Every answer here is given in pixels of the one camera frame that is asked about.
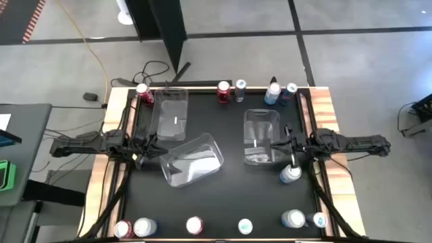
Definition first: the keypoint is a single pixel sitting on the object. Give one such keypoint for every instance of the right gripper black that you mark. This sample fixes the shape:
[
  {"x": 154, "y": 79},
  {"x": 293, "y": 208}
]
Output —
[{"x": 302, "y": 144}]

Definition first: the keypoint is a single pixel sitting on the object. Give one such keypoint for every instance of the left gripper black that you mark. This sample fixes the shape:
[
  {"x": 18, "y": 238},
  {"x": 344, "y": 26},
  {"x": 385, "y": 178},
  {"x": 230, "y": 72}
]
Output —
[{"x": 139, "y": 148}]

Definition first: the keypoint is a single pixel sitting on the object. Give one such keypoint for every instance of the clear plastic storage bin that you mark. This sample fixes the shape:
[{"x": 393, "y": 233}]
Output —
[
  {"x": 168, "y": 111},
  {"x": 261, "y": 131},
  {"x": 192, "y": 162}
]

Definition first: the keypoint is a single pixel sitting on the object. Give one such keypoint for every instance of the white blue Spindrift can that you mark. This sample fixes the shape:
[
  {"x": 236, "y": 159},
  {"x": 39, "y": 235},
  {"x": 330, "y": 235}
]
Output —
[
  {"x": 288, "y": 175},
  {"x": 272, "y": 92},
  {"x": 145, "y": 227},
  {"x": 293, "y": 218}
]

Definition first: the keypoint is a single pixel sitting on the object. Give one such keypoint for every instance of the blue silver Red Bull can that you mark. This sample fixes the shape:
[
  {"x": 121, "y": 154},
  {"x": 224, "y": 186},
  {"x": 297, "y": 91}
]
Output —
[
  {"x": 289, "y": 92},
  {"x": 245, "y": 226},
  {"x": 240, "y": 89},
  {"x": 319, "y": 220}
]

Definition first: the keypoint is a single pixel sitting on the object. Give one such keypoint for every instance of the red Coca-Cola can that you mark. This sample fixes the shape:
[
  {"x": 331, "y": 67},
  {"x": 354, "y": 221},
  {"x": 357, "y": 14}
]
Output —
[
  {"x": 123, "y": 229},
  {"x": 194, "y": 225},
  {"x": 223, "y": 91},
  {"x": 144, "y": 92}
]

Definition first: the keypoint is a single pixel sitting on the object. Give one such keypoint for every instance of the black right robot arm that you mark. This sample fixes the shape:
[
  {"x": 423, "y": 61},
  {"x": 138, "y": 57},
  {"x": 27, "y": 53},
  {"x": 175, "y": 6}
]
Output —
[{"x": 357, "y": 143}]

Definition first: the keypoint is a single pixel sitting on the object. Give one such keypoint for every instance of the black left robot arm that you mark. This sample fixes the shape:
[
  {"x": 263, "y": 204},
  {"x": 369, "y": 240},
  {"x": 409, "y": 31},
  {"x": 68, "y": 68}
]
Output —
[{"x": 77, "y": 143}]

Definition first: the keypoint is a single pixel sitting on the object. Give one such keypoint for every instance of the yellow tag label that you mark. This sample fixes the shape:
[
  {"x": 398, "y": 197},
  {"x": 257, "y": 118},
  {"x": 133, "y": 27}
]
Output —
[{"x": 135, "y": 157}]

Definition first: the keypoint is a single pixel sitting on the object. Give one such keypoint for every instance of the black clamp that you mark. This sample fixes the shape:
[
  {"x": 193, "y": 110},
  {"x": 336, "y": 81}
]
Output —
[{"x": 273, "y": 79}]

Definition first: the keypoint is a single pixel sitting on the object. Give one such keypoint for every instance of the grey power strip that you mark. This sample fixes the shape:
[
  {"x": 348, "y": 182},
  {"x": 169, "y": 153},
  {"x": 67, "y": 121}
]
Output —
[{"x": 123, "y": 81}]

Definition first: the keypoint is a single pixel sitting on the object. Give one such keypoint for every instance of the black power adapter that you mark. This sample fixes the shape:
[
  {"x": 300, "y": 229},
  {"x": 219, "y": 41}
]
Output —
[{"x": 90, "y": 96}]

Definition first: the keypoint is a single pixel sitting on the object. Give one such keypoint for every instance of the black table base bar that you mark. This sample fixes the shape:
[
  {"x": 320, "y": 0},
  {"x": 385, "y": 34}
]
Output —
[{"x": 50, "y": 194}]

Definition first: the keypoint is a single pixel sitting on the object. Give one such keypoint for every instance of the grey side table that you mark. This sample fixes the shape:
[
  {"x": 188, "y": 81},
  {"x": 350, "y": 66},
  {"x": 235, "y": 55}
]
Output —
[{"x": 30, "y": 152}]

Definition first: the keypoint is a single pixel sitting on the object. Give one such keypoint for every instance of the black divider panel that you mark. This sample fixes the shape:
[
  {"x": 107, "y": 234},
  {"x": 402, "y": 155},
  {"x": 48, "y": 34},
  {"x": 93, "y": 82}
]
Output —
[{"x": 162, "y": 27}]

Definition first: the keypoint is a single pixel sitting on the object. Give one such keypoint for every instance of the grey metal foot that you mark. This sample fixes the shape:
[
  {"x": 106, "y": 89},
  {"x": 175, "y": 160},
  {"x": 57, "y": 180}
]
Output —
[{"x": 420, "y": 128}]

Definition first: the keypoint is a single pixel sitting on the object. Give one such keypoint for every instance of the white round stand base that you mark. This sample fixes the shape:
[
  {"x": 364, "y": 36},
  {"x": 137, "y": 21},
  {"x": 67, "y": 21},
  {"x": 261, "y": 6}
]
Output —
[{"x": 125, "y": 17}]

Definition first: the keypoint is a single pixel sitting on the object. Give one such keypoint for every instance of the black equipment box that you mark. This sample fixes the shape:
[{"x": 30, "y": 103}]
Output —
[{"x": 423, "y": 109}]

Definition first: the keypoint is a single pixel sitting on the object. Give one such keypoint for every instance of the green plastic tray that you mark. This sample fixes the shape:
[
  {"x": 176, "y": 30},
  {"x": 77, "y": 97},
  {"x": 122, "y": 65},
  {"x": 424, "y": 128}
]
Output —
[{"x": 13, "y": 177}]

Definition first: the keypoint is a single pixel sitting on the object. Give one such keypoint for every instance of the black tablet blue screen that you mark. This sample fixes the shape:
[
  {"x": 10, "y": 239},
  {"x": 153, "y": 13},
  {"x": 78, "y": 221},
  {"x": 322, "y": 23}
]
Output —
[{"x": 8, "y": 138}]

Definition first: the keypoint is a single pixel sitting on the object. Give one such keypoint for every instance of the white paper sheet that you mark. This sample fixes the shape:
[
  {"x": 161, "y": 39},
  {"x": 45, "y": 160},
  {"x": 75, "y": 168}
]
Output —
[{"x": 4, "y": 121}]

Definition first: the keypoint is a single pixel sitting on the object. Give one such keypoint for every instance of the black mat orange striped edge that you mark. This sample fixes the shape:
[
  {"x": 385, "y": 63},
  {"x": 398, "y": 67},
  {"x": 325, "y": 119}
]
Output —
[{"x": 13, "y": 20}]

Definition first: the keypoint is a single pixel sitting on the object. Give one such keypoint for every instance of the black table edge frame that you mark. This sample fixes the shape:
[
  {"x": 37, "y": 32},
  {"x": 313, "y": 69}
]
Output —
[{"x": 202, "y": 90}]

